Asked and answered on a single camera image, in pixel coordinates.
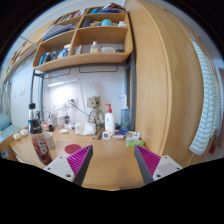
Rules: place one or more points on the wooden wall shelf unit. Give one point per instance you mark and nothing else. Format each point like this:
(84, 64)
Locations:
(100, 35)

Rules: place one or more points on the pink white tissue pack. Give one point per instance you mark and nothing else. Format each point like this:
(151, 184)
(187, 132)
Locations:
(133, 135)

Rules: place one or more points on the small white round roll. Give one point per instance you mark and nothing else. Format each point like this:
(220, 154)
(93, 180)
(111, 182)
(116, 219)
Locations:
(16, 136)
(24, 132)

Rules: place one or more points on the green white striped towel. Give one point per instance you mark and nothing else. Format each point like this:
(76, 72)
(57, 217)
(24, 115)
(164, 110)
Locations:
(206, 110)

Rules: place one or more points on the flat round red coaster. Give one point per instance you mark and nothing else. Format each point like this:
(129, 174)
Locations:
(72, 148)

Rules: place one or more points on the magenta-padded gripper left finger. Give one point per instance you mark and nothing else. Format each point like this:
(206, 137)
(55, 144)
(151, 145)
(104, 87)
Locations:
(78, 160)

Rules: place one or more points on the light wooden wardrobe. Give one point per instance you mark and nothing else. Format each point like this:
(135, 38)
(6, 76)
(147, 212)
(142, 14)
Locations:
(166, 83)

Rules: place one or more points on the grey metal bed frame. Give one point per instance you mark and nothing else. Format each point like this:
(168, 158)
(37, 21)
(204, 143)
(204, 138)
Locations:
(132, 93)

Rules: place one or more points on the blue flat box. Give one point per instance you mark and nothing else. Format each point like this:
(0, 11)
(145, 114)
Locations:
(120, 134)

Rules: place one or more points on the green tissue pack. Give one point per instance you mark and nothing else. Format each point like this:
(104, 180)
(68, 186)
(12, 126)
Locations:
(134, 143)

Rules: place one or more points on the brown tree creature figurine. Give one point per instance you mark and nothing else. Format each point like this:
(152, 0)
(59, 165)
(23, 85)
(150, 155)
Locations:
(95, 108)

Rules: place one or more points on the teal bed cushion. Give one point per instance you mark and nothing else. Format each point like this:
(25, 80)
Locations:
(5, 126)

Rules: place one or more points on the dark cola drink bottle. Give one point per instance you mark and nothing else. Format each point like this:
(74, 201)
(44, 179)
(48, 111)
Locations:
(39, 141)

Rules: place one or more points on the white red pump bottle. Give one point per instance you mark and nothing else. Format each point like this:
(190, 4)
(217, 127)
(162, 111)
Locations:
(109, 123)

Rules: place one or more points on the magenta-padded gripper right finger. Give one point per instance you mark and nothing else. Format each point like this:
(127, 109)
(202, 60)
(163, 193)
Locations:
(150, 160)

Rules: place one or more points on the small white desk clock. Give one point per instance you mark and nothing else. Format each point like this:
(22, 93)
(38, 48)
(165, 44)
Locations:
(106, 135)

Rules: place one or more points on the crumpled white tissue bag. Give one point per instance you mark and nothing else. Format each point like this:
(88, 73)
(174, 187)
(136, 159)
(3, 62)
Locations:
(85, 128)

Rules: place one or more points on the blue spray bottle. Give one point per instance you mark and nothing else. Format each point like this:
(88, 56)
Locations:
(125, 118)

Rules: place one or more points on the small dark dropper bottle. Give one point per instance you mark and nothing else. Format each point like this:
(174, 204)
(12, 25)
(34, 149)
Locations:
(51, 126)

